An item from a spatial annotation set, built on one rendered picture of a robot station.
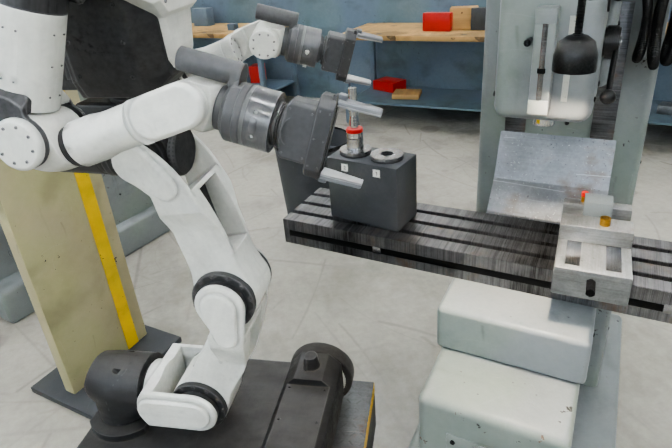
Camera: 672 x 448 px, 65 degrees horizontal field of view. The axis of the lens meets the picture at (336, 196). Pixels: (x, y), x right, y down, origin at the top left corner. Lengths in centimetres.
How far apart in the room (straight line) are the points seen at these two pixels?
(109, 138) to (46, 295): 160
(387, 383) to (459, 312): 111
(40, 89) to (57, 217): 148
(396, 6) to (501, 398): 497
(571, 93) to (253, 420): 111
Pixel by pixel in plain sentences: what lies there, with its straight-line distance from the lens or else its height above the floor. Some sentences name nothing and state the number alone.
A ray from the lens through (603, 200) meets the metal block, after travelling 137.
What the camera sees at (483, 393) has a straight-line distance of 130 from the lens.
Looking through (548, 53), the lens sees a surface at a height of 146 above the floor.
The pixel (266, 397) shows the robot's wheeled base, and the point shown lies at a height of 57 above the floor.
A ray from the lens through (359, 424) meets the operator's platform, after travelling 171.
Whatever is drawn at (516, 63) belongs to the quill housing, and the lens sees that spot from 120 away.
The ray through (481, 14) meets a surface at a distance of 510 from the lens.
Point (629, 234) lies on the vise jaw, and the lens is 132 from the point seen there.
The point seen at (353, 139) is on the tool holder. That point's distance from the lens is 146.
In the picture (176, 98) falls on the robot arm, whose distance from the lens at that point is 74.
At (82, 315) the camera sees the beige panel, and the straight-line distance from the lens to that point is 253.
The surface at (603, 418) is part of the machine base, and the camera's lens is 211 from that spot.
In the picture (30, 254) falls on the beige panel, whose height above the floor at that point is 72.
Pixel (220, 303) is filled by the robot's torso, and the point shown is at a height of 103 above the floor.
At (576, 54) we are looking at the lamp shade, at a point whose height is 149.
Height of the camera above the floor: 169
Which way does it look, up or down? 26 degrees down
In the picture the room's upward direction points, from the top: 4 degrees counter-clockwise
